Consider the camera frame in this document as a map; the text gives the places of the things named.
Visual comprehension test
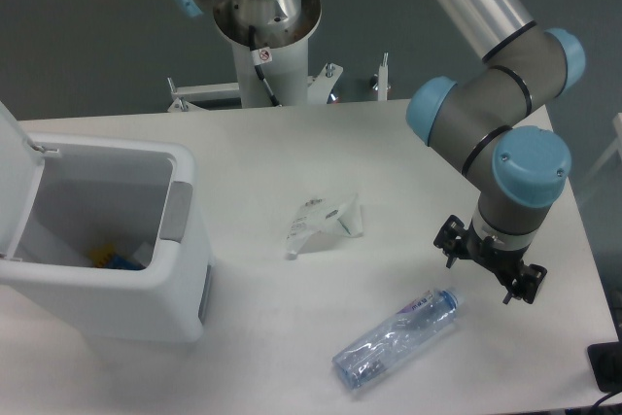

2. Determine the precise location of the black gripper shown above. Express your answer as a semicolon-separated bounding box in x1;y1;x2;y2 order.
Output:
433;215;547;304

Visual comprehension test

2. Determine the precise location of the clear plastic water bottle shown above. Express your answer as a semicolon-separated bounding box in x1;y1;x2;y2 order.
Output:
331;288;464;390

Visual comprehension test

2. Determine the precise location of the white plastic wrapper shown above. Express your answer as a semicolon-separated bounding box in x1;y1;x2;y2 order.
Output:
285;193;363;260

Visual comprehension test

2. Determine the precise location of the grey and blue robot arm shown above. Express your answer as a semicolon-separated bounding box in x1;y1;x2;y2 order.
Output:
176;0;586;303

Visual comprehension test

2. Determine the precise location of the white trash can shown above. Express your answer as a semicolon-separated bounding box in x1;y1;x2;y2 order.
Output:
1;133;213;342

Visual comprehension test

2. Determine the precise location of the yellow blue trash in can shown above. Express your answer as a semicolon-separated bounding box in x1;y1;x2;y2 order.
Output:
87;243;144;271

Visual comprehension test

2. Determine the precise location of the white trash can lid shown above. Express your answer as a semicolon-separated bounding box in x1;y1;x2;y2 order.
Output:
1;104;45;259

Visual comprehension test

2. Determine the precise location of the black device at table edge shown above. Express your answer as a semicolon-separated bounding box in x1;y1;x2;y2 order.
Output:
587;341;621;393

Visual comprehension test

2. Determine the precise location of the white frame at right edge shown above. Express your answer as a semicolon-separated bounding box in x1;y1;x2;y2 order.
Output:
578;113;621;206

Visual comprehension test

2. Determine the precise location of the white pedestal base frame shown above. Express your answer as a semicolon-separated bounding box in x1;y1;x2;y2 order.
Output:
166;52;393;114

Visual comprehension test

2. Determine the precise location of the black cable on pedestal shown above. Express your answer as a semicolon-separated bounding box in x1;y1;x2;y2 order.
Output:
247;24;283;109

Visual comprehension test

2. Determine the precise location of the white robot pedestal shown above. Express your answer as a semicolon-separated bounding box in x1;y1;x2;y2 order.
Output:
213;0;322;82

